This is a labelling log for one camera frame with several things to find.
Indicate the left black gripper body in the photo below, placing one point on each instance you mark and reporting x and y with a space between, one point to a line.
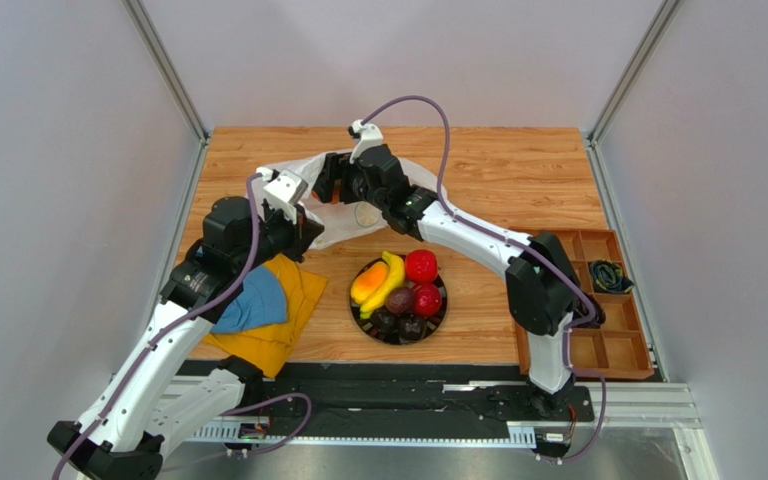
278 235

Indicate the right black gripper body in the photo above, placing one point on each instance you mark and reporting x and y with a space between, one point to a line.
347 181

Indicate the white plastic bag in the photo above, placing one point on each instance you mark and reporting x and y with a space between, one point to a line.
344 221

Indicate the orange toy pumpkin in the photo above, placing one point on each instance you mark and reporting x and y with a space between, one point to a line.
337 191

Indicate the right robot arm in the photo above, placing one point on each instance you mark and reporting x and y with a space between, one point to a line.
544 294

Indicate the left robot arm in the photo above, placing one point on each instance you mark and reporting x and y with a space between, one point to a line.
238 286

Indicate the blue cloth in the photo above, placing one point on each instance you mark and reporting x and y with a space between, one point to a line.
261 303

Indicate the yellow orange mango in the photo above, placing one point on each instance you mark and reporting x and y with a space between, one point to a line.
367 282

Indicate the yellow banana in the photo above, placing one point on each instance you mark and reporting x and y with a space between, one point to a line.
395 278

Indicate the red apple upper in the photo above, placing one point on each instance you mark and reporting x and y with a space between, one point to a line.
421 266

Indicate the red apple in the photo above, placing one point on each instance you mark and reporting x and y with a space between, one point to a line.
421 266
427 299

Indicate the yellow cloth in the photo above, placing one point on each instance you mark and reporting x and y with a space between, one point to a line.
269 348

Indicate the dark purple fruit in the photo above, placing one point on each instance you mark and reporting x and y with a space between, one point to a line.
400 301

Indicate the red apple lower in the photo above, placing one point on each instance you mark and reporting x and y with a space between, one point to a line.
427 299

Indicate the dark eggplant left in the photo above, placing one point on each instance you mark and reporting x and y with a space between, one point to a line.
384 321

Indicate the black round plate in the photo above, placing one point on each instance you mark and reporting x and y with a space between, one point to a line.
433 322

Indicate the dark patterned sock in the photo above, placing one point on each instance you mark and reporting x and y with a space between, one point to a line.
609 277

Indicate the wooden compartment tray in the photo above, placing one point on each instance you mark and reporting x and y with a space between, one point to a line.
614 344

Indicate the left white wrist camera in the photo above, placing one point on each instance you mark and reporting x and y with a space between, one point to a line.
283 190

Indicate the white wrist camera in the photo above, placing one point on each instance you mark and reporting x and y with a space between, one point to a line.
283 190
366 135

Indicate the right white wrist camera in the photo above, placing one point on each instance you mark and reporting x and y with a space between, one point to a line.
366 135

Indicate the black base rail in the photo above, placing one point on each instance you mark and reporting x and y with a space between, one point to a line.
393 404

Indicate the left aluminium frame post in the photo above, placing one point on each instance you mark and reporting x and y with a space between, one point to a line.
152 40

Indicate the aluminium frame post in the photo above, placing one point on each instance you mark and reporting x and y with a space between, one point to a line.
647 45
152 40

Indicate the right aluminium frame post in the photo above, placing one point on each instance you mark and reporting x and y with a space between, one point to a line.
647 45

